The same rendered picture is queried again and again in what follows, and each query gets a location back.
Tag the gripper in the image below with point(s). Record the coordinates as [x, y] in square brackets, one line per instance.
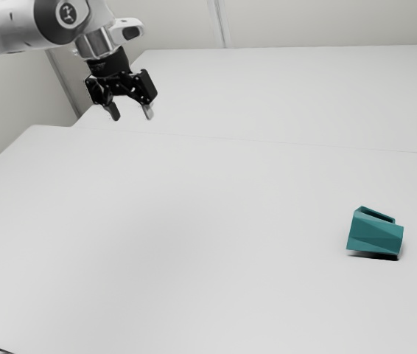
[111, 66]

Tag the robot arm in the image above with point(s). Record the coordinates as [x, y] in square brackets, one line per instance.
[28, 26]

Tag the teal faceted mug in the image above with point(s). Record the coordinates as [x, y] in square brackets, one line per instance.
[373, 236]

